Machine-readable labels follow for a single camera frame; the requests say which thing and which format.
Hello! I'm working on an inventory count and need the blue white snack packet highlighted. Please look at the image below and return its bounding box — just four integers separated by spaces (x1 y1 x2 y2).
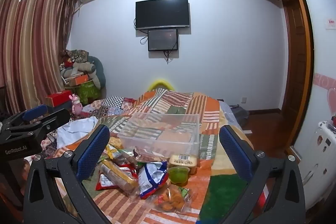
137 161 170 200

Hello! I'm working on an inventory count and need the clear fried snack bag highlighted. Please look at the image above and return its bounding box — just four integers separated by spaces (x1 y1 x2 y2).
153 185 194 213

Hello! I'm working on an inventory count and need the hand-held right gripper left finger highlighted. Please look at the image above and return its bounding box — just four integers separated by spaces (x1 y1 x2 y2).
23 124 111 224

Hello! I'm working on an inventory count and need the clear plastic bin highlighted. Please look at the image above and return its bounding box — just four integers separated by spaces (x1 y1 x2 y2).
117 112 201 157

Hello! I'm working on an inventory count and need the teal cushion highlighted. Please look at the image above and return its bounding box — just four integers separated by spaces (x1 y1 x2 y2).
88 56 107 88

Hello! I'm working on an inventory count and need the red box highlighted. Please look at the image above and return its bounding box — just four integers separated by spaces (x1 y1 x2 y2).
45 90 73 109

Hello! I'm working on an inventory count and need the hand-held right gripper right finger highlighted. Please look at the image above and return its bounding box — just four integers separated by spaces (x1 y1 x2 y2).
219 125 306 224

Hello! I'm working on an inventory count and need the yellow hoop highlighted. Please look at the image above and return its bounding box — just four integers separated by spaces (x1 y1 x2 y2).
147 79 176 91

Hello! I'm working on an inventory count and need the wooden door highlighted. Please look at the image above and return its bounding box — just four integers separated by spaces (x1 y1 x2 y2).
280 0 303 122

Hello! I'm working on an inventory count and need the yellow snack box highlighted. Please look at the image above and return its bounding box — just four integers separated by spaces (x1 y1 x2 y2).
168 154 198 174

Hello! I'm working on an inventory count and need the floral patchwork bedsheet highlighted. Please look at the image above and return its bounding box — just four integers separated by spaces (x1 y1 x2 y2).
77 95 137 121

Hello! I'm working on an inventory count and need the brown snack packet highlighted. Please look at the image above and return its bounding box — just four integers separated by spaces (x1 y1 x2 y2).
133 148 169 163

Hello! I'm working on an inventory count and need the pink plush toy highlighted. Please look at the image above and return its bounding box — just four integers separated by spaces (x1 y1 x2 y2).
68 94 83 115

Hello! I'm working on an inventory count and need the orange box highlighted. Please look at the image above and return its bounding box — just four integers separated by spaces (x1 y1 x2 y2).
64 74 90 87

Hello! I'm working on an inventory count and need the white cloth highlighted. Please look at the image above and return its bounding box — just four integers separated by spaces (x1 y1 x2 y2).
56 116 99 149

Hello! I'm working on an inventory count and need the green jelly cup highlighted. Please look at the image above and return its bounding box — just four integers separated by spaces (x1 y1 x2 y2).
167 167 191 187

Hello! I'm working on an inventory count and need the yellow green snack packet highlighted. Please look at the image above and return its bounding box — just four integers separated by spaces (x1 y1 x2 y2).
104 144 124 162

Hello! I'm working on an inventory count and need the red snack packet white label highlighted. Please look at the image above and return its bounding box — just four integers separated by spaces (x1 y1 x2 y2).
96 164 137 191

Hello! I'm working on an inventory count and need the white heart-print sliding door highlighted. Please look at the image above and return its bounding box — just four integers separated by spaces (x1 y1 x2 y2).
291 0 336 161

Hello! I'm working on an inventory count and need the green box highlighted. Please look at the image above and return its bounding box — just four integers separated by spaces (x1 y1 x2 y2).
76 80 102 106

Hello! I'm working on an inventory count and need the striped brown curtain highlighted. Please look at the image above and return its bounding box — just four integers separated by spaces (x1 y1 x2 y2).
0 0 79 115

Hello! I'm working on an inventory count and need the black wall television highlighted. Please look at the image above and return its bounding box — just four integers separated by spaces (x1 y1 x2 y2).
135 0 190 30

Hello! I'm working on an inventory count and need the orange striped patchwork blanket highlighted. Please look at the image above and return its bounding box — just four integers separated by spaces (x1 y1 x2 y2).
45 89 256 224

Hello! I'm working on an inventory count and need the long yellow biscuit packet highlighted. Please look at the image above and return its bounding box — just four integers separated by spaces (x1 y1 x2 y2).
100 160 139 193

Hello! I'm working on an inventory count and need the small black wall monitor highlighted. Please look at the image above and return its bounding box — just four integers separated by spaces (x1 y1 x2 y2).
147 28 179 52

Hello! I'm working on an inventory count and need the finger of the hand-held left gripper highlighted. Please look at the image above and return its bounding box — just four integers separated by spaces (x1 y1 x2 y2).
0 105 49 132
8 108 71 140

